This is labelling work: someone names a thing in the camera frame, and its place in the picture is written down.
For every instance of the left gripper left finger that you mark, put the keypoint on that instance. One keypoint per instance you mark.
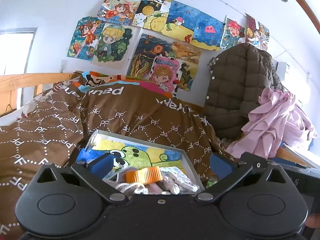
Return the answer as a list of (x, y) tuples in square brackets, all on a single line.
[(101, 166)]

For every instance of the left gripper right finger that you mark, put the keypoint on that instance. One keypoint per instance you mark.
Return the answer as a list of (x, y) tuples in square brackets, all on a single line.
[(221, 166)]

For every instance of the grey white sock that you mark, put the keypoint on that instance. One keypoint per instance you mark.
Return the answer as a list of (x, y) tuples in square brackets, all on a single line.
[(119, 183)]

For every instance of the white printed soft cloth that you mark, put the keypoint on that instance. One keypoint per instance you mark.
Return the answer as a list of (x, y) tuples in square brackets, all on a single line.
[(180, 178)]

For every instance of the orange ribbed sock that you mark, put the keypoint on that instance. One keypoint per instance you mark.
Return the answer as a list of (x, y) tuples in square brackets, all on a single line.
[(144, 176)]

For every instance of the frog painted storage box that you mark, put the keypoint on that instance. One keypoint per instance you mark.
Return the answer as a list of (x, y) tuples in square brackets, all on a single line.
[(133, 154)]

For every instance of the brown PF patterned duvet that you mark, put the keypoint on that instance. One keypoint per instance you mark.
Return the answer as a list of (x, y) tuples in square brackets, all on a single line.
[(58, 124)]

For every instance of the pink crumpled garment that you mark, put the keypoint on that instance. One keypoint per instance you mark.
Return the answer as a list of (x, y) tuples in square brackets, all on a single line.
[(277, 119)]

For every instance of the colourful cartoon pillow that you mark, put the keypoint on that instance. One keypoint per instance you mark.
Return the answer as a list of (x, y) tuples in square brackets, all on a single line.
[(89, 79)]

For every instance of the olive quilted jacket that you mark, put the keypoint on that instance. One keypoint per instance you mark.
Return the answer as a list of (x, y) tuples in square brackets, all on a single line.
[(238, 77)]

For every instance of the pink cartoon boy painting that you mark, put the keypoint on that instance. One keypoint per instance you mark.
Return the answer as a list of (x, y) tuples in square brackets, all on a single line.
[(166, 73)]

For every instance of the desert landscape painting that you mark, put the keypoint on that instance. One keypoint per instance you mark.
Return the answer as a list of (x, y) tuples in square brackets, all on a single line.
[(190, 56)]

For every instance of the blond boy cartoon painting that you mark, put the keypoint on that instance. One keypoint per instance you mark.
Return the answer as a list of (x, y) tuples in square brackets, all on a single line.
[(114, 46)]

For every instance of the orange girl blue painting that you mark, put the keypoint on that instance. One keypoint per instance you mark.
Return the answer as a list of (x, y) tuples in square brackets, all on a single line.
[(86, 35)]

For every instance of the red hair face painting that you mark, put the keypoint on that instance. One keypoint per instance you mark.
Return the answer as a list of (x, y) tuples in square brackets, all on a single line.
[(232, 34)]

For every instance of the starry night style painting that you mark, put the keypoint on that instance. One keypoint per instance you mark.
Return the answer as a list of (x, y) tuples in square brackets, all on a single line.
[(148, 48)]

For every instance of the pink blob blue painting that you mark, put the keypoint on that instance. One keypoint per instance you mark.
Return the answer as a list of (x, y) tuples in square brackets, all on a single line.
[(207, 33)]

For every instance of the blue sea yellow sand painting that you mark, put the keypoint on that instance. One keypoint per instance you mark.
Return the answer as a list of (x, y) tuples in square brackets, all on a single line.
[(181, 22)]

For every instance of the red hair girl painting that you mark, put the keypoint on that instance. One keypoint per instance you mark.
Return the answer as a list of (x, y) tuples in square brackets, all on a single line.
[(118, 11)]

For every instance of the black yellow moon painting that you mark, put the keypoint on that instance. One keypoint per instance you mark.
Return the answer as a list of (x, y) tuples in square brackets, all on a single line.
[(152, 14)]

